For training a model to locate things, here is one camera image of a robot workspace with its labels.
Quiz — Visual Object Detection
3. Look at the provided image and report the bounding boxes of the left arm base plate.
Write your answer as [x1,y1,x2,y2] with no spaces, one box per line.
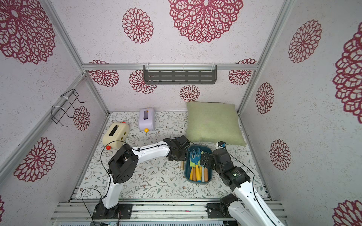
[92,202,133,219]

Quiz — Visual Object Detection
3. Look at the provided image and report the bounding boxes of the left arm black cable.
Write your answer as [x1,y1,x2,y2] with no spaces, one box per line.
[81,140,196,226]

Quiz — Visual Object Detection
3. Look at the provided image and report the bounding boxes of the cream toy tissue box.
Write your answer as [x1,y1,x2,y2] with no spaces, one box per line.
[102,121,130,150]

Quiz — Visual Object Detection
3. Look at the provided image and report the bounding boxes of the small blue rake yellow handle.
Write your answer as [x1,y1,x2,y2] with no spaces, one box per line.
[192,148,201,182]

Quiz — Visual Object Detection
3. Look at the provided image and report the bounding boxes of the light blue rake white handle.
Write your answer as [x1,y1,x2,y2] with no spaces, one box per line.
[201,167,205,182]

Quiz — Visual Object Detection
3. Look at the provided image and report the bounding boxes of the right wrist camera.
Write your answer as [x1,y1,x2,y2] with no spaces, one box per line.
[217,141,226,149]

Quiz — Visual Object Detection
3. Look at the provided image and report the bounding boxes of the light green rake wooden handle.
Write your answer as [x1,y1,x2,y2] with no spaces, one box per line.
[191,154,197,181]

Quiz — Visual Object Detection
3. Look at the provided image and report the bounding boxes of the light green trowel wooden handle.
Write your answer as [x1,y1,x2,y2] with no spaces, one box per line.
[203,167,209,182]

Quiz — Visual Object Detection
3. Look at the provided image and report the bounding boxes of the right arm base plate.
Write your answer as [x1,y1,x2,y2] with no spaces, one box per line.
[206,202,240,219]

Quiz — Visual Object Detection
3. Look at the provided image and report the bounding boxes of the green square pillow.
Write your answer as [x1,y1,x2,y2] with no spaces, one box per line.
[186,101,246,147]

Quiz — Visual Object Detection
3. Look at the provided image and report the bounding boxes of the black wire wall rack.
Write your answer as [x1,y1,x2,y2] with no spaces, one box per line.
[50,89,85,127]

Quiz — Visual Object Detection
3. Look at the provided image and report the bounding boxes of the teal plastic storage box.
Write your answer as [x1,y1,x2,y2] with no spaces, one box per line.
[184,145,212,185]

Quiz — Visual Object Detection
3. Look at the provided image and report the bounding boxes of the grey wall shelf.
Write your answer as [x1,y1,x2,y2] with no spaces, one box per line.
[143,64,217,85]

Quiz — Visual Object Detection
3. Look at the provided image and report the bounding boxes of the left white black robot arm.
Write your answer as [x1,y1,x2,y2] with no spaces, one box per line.
[101,136,190,210]

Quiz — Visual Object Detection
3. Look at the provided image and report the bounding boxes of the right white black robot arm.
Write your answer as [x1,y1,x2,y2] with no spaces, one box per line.
[200,148,284,226]

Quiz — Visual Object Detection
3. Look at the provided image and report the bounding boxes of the purple toy toaster box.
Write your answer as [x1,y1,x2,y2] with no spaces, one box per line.
[139,108,155,133]

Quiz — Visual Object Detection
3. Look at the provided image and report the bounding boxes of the aluminium front rail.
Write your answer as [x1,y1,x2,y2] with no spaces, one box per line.
[49,200,289,224]

